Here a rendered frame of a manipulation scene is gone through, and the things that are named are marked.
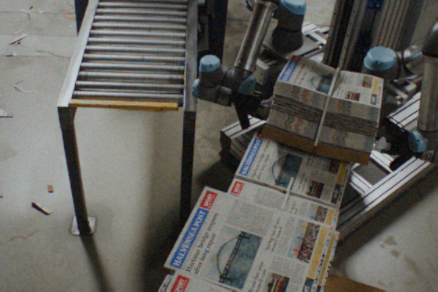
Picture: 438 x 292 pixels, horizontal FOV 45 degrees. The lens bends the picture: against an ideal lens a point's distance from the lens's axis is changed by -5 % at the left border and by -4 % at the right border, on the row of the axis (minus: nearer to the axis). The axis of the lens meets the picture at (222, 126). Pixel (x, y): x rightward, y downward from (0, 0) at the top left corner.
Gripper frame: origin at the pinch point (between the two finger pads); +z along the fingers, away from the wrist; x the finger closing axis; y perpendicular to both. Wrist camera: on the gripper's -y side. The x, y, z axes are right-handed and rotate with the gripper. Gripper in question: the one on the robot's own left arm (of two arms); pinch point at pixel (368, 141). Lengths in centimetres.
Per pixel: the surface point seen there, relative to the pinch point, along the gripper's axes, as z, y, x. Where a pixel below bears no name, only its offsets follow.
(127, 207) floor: 102, -79, -21
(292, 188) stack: 22.5, -9.2, 32.4
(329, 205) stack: 9.0, -10.5, 34.8
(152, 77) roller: 91, 0, -8
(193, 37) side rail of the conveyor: 86, 10, -41
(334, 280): 0, -36, 41
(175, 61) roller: 87, 3, -22
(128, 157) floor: 117, -70, -52
